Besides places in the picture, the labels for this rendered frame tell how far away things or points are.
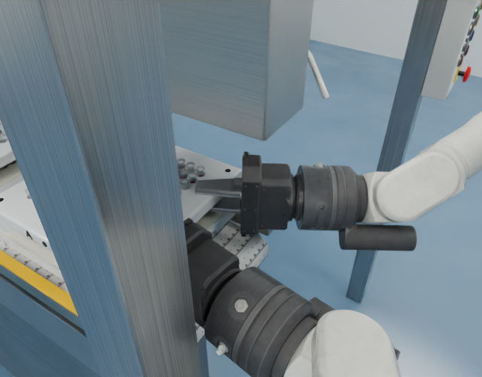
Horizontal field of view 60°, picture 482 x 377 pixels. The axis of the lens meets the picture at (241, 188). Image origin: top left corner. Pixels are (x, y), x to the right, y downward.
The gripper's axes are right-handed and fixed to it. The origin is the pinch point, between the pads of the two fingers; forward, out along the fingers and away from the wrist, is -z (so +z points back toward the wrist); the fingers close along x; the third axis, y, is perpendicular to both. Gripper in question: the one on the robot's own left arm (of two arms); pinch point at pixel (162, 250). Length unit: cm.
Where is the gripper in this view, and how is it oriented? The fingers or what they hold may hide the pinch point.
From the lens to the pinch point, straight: 49.3
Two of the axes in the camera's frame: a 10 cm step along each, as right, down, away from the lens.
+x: -0.3, 7.8, 6.2
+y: 6.5, -4.6, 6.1
